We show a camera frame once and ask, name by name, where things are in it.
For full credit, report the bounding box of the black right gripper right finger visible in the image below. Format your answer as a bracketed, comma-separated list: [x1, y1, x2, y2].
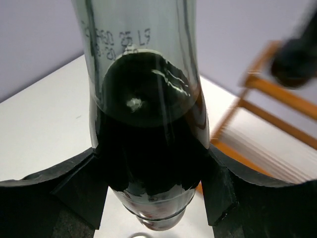
[202, 145, 317, 238]

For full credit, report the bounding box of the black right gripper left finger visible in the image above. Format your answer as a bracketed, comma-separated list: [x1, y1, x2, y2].
[0, 149, 108, 238]

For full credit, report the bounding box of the cola glass bottle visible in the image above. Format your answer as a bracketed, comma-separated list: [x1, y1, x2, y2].
[270, 1, 317, 89]
[72, 0, 210, 231]

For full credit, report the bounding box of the orange wooden shelf rack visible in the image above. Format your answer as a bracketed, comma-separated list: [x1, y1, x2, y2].
[211, 41, 317, 183]

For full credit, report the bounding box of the silver blue can rear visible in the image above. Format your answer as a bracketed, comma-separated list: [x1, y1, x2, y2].
[128, 232, 151, 238]

